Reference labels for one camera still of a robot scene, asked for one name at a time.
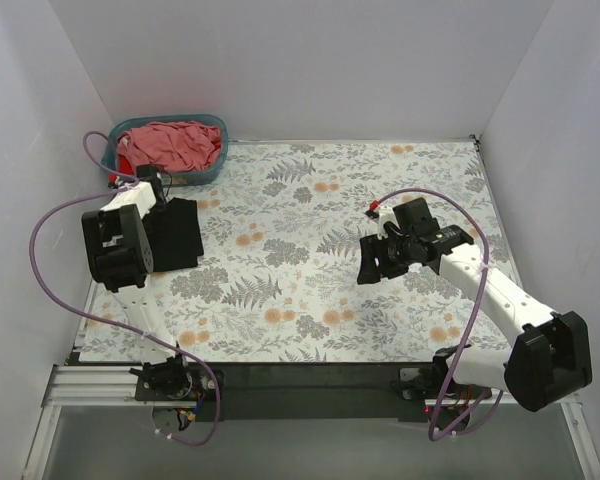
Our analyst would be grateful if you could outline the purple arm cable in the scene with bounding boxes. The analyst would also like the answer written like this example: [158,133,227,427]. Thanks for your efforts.
[369,187,506,442]
[27,130,224,446]

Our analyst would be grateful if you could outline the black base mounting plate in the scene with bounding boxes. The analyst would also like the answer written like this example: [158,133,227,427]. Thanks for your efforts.
[134,362,494,424]

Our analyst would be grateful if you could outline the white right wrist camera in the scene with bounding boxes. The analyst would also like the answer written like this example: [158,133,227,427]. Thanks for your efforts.
[365,200,402,240]

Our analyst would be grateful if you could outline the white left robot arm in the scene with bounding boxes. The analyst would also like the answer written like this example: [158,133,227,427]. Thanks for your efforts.
[81,165,193,400]

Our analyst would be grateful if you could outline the teal plastic laundry basket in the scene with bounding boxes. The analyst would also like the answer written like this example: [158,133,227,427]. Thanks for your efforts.
[101,114,229,185]

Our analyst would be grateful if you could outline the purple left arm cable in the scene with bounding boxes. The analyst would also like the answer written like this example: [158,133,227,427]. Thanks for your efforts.
[27,130,224,446]

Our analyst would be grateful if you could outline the aluminium frame rail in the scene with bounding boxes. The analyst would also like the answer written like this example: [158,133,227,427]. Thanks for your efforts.
[24,365,600,479]

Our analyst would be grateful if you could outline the red t-shirt in basket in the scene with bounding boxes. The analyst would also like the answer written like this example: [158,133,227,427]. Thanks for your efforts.
[115,155,135,176]

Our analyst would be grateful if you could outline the floral patterned table cover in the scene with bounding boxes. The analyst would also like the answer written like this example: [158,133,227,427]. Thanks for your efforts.
[77,140,551,365]

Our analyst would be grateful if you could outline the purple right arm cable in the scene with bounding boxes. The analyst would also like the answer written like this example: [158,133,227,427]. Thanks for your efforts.
[369,187,506,442]

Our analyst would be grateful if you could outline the pink crumpled t-shirt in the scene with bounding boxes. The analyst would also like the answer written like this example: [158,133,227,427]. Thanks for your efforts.
[116,121,222,173]

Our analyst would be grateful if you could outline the black t-shirt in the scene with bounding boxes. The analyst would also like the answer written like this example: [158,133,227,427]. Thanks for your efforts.
[143,198,204,273]

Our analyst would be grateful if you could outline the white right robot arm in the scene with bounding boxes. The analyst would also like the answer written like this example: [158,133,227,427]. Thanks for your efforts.
[357,198,593,412]

